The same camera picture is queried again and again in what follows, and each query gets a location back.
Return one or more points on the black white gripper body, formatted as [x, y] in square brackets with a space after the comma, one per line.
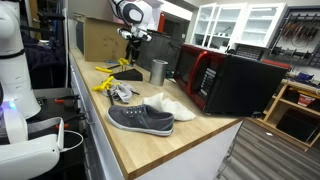
[134, 37]

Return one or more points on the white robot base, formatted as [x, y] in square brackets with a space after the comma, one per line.
[29, 151]

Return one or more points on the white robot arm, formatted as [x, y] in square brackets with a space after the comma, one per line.
[136, 15]

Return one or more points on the cardboard box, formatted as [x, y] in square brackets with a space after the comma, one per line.
[101, 41]

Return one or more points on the metal cylinder cup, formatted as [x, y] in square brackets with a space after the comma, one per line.
[158, 72]

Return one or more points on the grey cloth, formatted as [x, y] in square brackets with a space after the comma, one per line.
[124, 99]

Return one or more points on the white crumpled cloth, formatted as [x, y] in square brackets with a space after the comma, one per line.
[178, 110]

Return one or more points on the white glass-door cabinet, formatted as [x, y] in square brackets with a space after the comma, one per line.
[222, 26]

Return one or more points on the dark grey sneaker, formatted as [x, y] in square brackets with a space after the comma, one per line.
[141, 118]

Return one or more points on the red black microwave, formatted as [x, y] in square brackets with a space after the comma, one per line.
[223, 83]

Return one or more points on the black pegboard with tools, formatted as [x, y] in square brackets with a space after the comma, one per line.
[297, 39]

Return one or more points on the wooden shelf unit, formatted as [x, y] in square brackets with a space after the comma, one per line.
[293, 114]

